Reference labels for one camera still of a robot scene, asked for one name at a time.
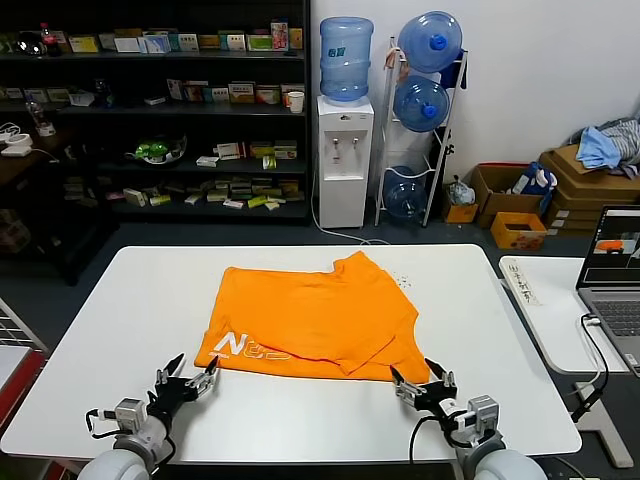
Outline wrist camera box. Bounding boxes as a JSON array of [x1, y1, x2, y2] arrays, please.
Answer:
[[459, 394, 501, 432], [102, 398, 147, 434]]

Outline cola bottle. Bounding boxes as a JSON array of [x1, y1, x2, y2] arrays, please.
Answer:
[[38, 22, 61, 57]]

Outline white metal jug rack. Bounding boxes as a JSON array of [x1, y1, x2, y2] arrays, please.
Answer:
[[374, 34, 470, 229]]

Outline pile of blue clothes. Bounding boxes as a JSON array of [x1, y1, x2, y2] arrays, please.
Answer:
[[574, 117, 640, 179]]

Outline grey plastic bag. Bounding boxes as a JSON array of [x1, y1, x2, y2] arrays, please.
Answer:
[[447, 178, 477, 206]]

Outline white side table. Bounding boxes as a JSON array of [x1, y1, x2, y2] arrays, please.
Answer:
[[498, 255, 640, 469]]

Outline white power cable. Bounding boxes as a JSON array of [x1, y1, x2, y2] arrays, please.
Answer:
[[311, 164, 392, 247]]

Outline stacked brown cardboard boxes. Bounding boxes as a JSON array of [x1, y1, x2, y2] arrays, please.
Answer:
[[538, 144, 640, 237]]

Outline black clamp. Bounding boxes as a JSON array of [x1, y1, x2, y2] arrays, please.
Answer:
[[439, 127, 457, 162]]

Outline white wire rack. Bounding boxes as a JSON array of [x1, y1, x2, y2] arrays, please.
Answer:
[[0, 297, 51, 357]]

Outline orange cardboard box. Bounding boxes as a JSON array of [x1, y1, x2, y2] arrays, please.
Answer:
[[489, 211, 549, 251]]

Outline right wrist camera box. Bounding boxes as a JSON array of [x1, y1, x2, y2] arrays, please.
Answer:
[[459, 394, 501, 432]]

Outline small yellow cardboard box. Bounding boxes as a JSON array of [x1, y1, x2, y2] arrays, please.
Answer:
[[442, 199, 480, 224]]

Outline white water dispenser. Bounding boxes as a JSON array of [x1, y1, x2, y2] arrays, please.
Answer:
[[316, 94, 375, 230]]

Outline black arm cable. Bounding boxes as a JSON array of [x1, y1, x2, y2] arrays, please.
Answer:
[[84, 408, 117, 442], [409, 413, 467, 465]]

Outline pink cloth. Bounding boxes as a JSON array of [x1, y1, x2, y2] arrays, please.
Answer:
[[383, 42, 409, 84]]

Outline black shelving unit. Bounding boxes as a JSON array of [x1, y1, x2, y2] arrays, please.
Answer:
[[0, 0, 312, 227]]

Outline laptop cable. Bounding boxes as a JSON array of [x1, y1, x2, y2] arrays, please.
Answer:
[[569, 312, 610, 424]]

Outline blue white carton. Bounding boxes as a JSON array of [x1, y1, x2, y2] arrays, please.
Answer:
[[142, 32, 171, 54]]

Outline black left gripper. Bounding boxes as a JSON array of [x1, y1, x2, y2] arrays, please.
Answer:
[[145, 352, 221, 419]]

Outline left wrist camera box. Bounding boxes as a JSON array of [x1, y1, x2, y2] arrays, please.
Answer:
[[102, 398, 147, 434]]

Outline white flat device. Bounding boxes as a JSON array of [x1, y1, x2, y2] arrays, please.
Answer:
[[0, 134, 34, 159]]

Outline dark wooden desk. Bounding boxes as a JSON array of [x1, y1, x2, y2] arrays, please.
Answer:
[[0, 127, 121, 287]]

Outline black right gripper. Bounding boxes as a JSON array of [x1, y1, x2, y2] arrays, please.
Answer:
[[389, 357, 469, 426]]

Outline red panel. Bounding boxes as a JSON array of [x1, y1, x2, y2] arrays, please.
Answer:
[[0, 349, 49, 426]]

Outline grey laptop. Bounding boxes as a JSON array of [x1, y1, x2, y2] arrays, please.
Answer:
[[575, 204, 640, 377]]

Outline blue water jug with label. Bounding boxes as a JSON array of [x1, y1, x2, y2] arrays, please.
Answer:
[[319, 16, 375, 104]]

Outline bowl with green packets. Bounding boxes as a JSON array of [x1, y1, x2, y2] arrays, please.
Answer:
[[124, 133, 188, 167]]

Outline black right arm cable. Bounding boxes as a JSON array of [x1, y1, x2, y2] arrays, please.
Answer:
[[409, 413, 467, 465]]

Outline blue white bag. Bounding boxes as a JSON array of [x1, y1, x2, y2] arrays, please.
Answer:
[[514, 160, 559, 199]]

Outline tall pink carton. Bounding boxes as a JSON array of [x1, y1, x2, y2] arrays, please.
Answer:
[[270, 20, 290, 51]]

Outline clear plastic bottle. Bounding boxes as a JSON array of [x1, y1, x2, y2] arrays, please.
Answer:
[[24, 94, 47, 133]]

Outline open brown cardboard box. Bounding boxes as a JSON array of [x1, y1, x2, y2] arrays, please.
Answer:
[[472, 162, 546, 230]]

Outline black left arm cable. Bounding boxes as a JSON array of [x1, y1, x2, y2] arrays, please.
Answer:
[[84, 408, 117, 442]]

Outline yellow white carton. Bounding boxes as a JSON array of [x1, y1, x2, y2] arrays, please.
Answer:
[[228, 82, 256, 105]]

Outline orange t-shirt with white print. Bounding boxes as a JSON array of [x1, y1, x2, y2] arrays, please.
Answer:
[[193, 250, 432, 384]]

